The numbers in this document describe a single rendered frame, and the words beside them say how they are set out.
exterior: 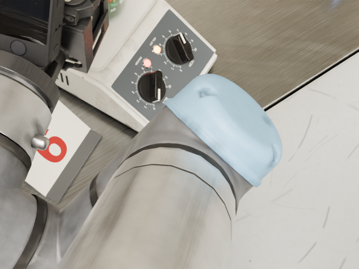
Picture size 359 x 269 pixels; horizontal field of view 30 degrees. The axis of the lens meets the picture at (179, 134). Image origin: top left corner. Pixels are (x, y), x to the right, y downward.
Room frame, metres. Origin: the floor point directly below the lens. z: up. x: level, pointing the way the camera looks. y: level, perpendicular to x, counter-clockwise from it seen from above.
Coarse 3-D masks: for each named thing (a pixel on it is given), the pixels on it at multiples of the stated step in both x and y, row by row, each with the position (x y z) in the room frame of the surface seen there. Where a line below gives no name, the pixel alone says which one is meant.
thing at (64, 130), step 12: (60, 108) 0.31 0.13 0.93; (60, 120) 0.30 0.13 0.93; (72, 120) 0.30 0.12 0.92; (48, 132) 0.28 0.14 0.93; (60, 132) 0.28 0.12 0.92; (72, 132) 0.29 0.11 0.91; (60, 144) 0.27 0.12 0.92; (72, 144) 0.28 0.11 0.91; (36, 156) 0.25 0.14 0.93; (48, 156) 0.26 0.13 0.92; (60, 156) 0.26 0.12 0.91; (36, 168) 0.24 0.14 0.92; (48, 168) 0.24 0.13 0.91; (36, 180) 0.23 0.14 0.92; (48, 180) 0.23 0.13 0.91
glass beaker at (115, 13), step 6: (108, 0) 0.39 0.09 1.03; (114, 0) 0.39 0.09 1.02; (120, 0) 0.40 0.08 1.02; (126, 0) 0.41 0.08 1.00; (108, 6) 0.39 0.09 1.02; (114, 6) 0.39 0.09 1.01; (120, 6) 0.40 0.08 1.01; (126, 6) 0.41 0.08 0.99; (108, 12) 0.39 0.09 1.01; (114, 12) 0.39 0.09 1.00; (120, 12) 0.40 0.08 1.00; (114, 18) 0.39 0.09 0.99
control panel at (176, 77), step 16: (176, 16) 0.43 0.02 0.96; (160, 32) 0.40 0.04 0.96; (176, 32) 0.41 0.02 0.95; (192, 32) 0.42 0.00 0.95; (144, 48) 0.38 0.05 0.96; (160, 48) 0.39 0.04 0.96; (192, 48) 0.40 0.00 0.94; (208, 48) 0.41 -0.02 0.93; (128, 64) 0.35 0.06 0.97; (160, 64) 0.37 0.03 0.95; (176, 64) 0.38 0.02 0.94; (192, 64) 0.38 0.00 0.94; (128, 80) 0.34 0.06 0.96; (176, 80) 0.36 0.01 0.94; (128, 96) 0.32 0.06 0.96; (144, 112) 0.31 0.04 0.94
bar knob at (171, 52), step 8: (168, 40) 0.40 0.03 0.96; (176, 40) 0.39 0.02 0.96; (184, 40) 0.39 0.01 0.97; (168, 48) 0.39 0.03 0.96; (176, 48) 0.39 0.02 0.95; (184, 48) 0.39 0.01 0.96; (168, 56) 0.38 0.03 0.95; (176, 56) 0.38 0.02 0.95; (184, 56) 0.38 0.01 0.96; (192, 56) 0.38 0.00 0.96
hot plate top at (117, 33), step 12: (132, 0) 0.42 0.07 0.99; (144, 0) 0.42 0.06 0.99; (156, 0) 0.43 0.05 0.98; (132, 12) 0.40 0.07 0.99; (144, 12) 0.41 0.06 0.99; (120, 24) 0.39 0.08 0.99; (132, 24) 0.39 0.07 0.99; (108, 36) 0.37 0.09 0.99; (120, 36) 0.37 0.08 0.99; (108, 48) 0.36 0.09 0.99; (120, 48) 0.36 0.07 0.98; (96, 60) 0.34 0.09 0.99; (108, 60) 0.34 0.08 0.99
